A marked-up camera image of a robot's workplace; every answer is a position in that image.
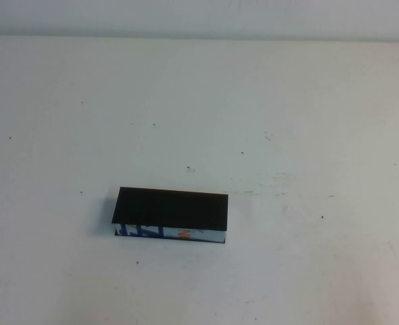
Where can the black glasses case printed side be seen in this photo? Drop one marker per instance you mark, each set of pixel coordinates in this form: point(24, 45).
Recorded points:
point(172, 210)

